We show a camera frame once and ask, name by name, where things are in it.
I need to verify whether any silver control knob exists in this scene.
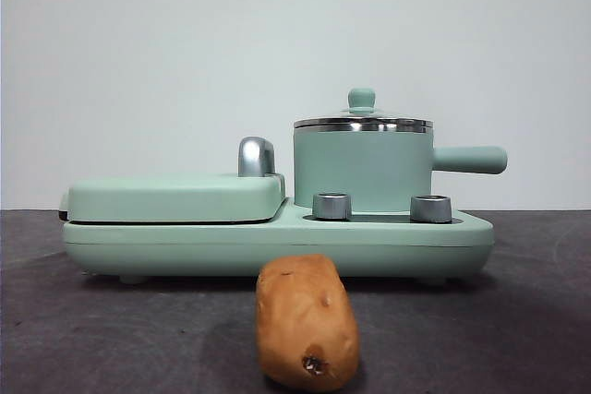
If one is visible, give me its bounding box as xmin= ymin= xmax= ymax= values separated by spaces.
xmin=409 ymin=194 xmax=452 ymax=223
xmin=312 ymin=192 xmax=353 ymax=221

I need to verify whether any brown potato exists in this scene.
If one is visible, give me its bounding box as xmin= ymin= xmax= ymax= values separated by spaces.
xmin=255 ymin=254 xmax=360 ymax=392

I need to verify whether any glass lid with green knob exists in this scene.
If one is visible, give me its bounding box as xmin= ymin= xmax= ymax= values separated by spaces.
xmin=294 ymin=87 xmax=434 ymax=133

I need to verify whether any mint green griddle cover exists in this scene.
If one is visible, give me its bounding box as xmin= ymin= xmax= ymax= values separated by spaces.
xmin=58 ymin=172 xmax=287 ymax=224

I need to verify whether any chrome griddle cover handle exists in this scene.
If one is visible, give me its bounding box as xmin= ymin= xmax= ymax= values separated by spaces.
xmin=237 ymin=136 xmax=278 ymax=178

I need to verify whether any mint green breakfast machine base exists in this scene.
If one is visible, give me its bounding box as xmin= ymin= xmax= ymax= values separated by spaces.
xmin=62 ymin=197 xmax=495 ymax=285

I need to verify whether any mint green pot with handle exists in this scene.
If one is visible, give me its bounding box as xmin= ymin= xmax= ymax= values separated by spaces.
xmin=293 ymin=128 xmax=509 ymax=213

